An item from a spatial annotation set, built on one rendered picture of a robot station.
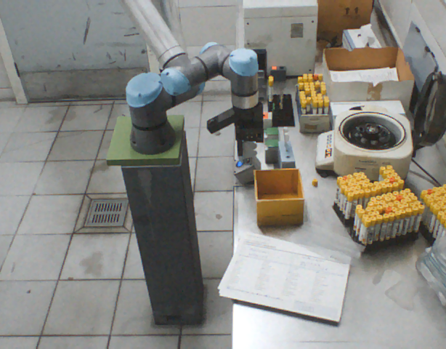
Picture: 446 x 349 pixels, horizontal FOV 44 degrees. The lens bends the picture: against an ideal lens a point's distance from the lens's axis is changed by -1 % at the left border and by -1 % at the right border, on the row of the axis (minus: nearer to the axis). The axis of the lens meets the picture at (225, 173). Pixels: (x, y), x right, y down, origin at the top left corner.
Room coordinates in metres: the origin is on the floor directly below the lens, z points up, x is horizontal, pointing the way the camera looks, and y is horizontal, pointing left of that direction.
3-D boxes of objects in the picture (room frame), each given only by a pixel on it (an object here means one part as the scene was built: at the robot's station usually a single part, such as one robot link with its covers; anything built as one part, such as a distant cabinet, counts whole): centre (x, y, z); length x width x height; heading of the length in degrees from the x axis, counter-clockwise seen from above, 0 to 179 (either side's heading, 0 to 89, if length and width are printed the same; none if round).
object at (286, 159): (1.33, -0.19, 0.92); 0.10 x 0.07 x 0.10; 179
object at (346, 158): (1.38, -0.44, 0.94); 0.30 x 0.24 x 0.12; 78
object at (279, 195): (1.18, -0.15, 0.93); 0.13 x 0.13 x 0.10; 88
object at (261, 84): (1.87, -0.14, 0.92); 0.21 x 0.07 x 0.05; 177
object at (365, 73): (1.74, -0.53, 0.95); 0.29 x 0.25 x 0.15; 87
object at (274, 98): (1.68, -0.21, 0.93); 0.17 x 0.09 x 0.11; 176
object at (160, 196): (1.52, 0.23, 0.44); 0.20 x 0.20 x 0.87; 87
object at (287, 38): (2.05, -0.25, 1.03); 0.31 x 0.27 x 0.30; 177
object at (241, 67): (1.33, -0.07, 1.25); 0.09 x 0.08 x 0.11; 37
